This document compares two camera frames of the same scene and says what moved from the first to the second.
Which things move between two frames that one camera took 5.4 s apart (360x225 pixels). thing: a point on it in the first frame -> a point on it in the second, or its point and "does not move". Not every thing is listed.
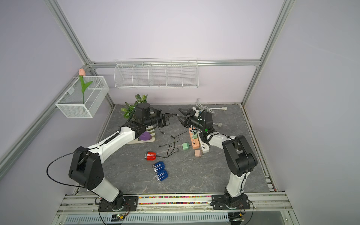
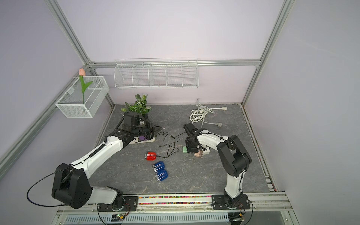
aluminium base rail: [278, 203] does not move
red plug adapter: [150, 156] does not move
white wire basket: [71, 102] does not move
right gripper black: [188, 119] -> [189, 150]
